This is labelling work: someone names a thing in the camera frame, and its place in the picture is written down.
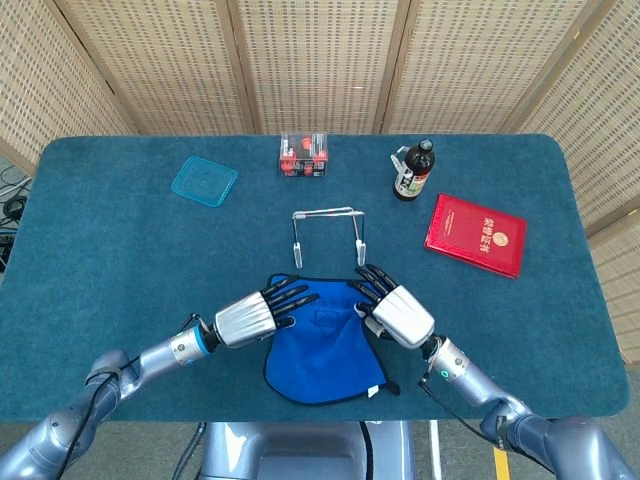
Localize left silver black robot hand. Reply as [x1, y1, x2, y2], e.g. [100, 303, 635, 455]
[213, 280, 321, 350]

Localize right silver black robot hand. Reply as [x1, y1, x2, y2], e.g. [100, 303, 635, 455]
[347, 263, 436, 350]

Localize teal square plastic lid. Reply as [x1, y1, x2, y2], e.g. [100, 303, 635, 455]
[170, 155, 239, 209]

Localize dark sauce bottle black cap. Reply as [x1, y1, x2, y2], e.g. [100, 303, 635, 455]
[390, 138, 436, 203]

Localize black floor cables bundle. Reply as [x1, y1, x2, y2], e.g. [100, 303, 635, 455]
[0, 164, 31, 271]

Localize black torso cable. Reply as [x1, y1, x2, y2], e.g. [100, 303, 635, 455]
[358, 420, 377, 480]

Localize grey robot torso base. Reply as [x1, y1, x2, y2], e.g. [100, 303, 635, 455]
[199, 419, 416, 480]

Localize clear box with red items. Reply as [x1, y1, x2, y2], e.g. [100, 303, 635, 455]
[278, 130, 330, 179]

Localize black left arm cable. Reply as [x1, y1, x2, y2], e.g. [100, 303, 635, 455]
[49, 312, 211, 480]

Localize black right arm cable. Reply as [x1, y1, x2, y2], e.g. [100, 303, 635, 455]
[417, 335, 506, 449]

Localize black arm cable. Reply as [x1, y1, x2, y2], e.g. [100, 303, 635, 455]
[49, 312, 211, 480]
[417, 335, 506, 449]

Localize red certificate book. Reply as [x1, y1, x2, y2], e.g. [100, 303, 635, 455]
[423, 193, 529, 280]

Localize woven bamboo folding screen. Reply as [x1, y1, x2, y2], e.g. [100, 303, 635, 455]
[0, 0, 640, 361]

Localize metal wire rack white feet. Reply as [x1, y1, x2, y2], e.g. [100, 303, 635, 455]
[291, 205, 367, 270]

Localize blue cloth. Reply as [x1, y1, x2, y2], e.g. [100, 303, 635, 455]
[263, 272, 401, 406]

